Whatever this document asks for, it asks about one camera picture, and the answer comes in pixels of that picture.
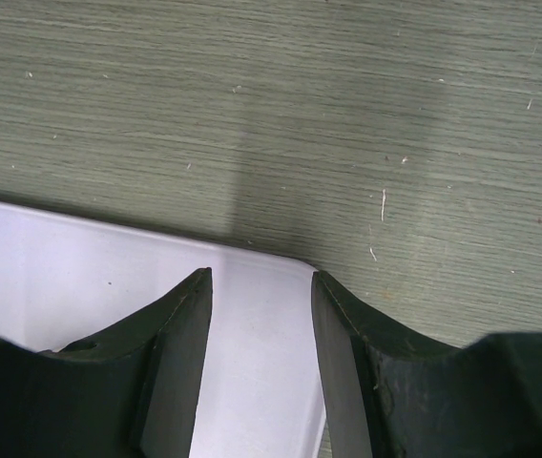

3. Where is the lilac plastic tray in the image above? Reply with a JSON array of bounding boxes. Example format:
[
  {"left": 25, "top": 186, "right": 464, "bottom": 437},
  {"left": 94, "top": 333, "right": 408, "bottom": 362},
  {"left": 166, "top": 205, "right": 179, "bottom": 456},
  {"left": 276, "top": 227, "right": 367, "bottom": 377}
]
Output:
[{"left": 0, "top": 203, "right": 325, "bottom": 457}]

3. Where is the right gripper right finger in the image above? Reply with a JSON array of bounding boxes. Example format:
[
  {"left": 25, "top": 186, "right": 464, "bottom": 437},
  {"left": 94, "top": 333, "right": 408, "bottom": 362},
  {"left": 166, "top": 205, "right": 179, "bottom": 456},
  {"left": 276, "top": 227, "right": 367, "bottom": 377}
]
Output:
[{"left": 311, "top": 271, "right": 542, "bottom": 457}]

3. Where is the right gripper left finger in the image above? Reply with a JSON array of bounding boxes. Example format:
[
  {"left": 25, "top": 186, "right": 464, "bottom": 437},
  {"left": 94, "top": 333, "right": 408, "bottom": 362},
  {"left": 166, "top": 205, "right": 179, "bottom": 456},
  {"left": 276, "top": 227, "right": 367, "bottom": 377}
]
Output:
[{"left": 0, "top": 268, "right": 212, "bottom": 457}]

